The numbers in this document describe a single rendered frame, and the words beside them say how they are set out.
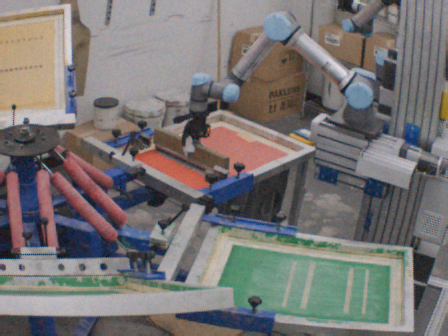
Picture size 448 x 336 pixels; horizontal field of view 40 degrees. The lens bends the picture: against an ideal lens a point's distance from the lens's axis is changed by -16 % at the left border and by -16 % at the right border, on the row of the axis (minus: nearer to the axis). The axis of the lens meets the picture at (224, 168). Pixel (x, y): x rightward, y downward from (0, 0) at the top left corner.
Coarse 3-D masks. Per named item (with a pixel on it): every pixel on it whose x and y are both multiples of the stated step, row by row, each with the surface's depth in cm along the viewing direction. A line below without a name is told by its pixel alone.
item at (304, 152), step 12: (216, 120) 355; (228, 120) 354; (240, 120) 350; (180, 132) 337; (252, 132) 346; (264, 132) 341; (276, 132) 340; (288, 144) 333; (300, 144) 330; (288, 156) 316; (300, 156) 318; (312, 156) 327; (264, 168) 302; (276, 168) 306; (288, 168) 313
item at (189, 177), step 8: (248, 144) 333; (256, 144) 334; (264, 144) 335; (264, 152) 327; (272, 152) 328; (280, 152) 329; (256, 160) 318; (264, 160) 319; (272, 160) 319; (176, 168) 302; (184, 168) 303; (248, 168) 309; (256, 168) 310; (176, 176) 295; (184, 176) 296; (192, 176) 297; (200, 176) 298; (232, 176) 301; (192, 184) 290; (200, 184) 291; (208, 184) 292
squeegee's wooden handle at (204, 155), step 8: (160, 128) 314; (160, 136) 313; (168, 136) 310; (176, 136) 307; (160, 144) 314; (168, 144) 311; (176, 144) 308; (200, 144) 301; (192, 152) 303; (200, 152) 299; (208, 152) 296; (216, 152) 296; (200, 160) 301; (208, 160) 298; (216, 160) 295; (224, 160) 292; (224, 168) 293
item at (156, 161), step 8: (216, 128) 347; (224, 128) 348; (224, 136) 339; (232, 136) 340; (144, 152) 314; (152, 152) 315; (144, 160) 306; (152, 160) 307; (160, 160) 308; (168, 160) 309; (160, 168) 301; (168, 168) 302
